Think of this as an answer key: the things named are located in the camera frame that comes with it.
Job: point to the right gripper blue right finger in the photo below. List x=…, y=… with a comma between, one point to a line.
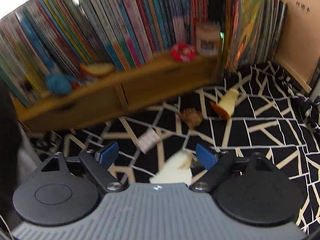
x=209, y=157

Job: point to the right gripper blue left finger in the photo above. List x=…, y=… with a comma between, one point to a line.
x=102, y=158

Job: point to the torn white paper piece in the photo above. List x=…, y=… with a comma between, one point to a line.
x=175, y=170

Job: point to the small pink white packet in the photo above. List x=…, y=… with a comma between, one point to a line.
x=148, y=140

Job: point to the black trash bag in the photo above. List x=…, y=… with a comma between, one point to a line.
x=10, y=143

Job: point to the row of upright books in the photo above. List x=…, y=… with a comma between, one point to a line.
x=55, y=36

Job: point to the thin picture books row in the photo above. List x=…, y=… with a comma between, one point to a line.
x=251, y=32

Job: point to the brown dried leaf scrap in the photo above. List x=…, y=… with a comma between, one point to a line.
x=191, y=117

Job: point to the orange peel on table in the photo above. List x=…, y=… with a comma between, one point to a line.
x=226, y=106

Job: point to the wooden desk shelf with drawers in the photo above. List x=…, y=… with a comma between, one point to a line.
x=120, y=93

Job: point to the black white patterned tablecloth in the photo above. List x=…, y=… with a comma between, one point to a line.
x=270, y=117

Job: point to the red white charm toy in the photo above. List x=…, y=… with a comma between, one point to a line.
x=83, y=81

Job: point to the blue yarn ball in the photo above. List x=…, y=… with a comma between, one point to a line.
x=59, y=84

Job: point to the orange peel on shelf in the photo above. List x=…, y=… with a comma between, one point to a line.
x=98, y=70

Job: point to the red crochet flower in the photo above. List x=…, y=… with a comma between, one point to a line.
x=183, y=52

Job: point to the small white plastic jar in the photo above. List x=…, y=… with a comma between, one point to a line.
x=208, y=39

